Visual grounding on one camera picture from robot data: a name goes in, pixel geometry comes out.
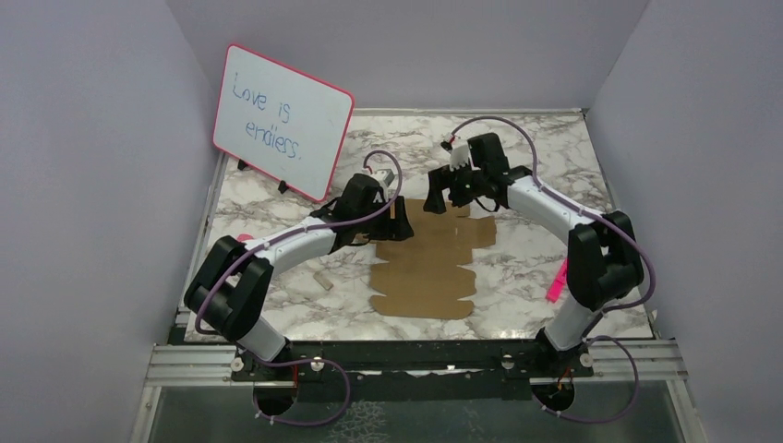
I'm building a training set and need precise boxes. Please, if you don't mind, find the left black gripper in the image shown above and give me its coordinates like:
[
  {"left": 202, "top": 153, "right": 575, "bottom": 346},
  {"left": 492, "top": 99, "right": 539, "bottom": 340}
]
[{"left": 355, "top": 195, "right": 415, "bottom": 241}]

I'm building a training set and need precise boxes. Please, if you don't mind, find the brown cardboard box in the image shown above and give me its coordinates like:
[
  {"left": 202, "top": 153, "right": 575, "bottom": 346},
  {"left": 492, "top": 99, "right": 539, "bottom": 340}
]
[{"left": 368, "top": 199, "right": 497, "bottom": 320}]

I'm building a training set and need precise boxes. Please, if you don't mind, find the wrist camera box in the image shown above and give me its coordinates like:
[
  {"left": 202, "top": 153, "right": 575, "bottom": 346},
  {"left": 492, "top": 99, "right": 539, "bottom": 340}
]
[
  {"left": 371, "top": 169, "right": 396, "bottom": 197},
  {"left": 449, "top": 143, "right": 472, "bottom": 171}
]

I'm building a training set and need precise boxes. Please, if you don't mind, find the white board with pink frame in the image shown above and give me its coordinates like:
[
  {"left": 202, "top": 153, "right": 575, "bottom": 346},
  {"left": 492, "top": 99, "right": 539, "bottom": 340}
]
[{"left": 212, "top": 43, "right": 355, "bottom": 202}]

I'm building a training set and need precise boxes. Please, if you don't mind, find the small cork stopper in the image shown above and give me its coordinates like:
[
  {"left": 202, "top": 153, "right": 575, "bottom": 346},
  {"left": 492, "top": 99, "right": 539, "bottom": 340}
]
[{"left": 313, "top": 272, "right": 334, "bottom": 292}]

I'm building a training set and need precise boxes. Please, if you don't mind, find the pink marker pen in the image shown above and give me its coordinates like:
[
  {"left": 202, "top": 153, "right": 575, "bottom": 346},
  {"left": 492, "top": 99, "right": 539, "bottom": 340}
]
[{"left": 545, "top": 259, "right": 568, "bottom": 303}]

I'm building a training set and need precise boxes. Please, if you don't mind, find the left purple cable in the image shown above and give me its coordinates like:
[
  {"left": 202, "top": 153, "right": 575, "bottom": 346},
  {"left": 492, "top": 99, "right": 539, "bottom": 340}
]
[{"left": 194, "top": 150, "right": 404, "bottom": 428}]

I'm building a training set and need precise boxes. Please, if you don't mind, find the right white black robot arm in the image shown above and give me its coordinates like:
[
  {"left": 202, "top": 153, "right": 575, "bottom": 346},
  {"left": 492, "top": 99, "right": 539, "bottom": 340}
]
[{"left": 423, "top": 133, "right": 644, "bottom": 376}]

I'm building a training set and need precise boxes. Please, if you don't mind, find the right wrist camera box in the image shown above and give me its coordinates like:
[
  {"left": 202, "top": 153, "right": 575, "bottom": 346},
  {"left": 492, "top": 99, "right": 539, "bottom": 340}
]
[{"left": 449, "top": 143, "right": 472, "bottom": 171}]

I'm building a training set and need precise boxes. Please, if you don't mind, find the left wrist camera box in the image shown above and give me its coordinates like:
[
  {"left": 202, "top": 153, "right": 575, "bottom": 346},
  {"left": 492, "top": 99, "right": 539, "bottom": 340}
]
[{"left": 371, "top": 169, "right": 396, "bottom": 197}]

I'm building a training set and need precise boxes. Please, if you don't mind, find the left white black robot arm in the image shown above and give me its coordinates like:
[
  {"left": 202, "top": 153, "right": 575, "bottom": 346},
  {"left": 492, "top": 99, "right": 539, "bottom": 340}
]
[{"left": 184, "top": 169, "right": 414, "bottom": 379}]

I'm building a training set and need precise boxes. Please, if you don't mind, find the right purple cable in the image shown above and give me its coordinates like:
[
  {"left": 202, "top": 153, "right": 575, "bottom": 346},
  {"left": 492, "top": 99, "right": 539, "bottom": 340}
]
[{"left": 446, "top": 116, "right": 657, "bottom": 425}]

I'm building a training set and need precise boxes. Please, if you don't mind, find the purple cable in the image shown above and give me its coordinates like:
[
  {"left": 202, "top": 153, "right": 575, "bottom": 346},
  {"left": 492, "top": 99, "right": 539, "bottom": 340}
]
[
  {"left": 194, "top": 150, "right": 404, "bottom": 428},
  {"left": 446, "top": 116, "right": 657, "bottom": 425}
]

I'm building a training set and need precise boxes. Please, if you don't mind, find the pink eraser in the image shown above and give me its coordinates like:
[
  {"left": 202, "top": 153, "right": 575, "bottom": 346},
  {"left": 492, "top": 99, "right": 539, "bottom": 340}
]
[{"left": 236, "top": 233, "right": 254, "bottom": 243}]

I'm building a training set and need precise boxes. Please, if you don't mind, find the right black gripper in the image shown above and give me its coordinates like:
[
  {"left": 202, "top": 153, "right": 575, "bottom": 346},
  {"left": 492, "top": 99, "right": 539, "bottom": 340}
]
[{"left": 423, "top": 158, "right": 486, "bottom": 214}]

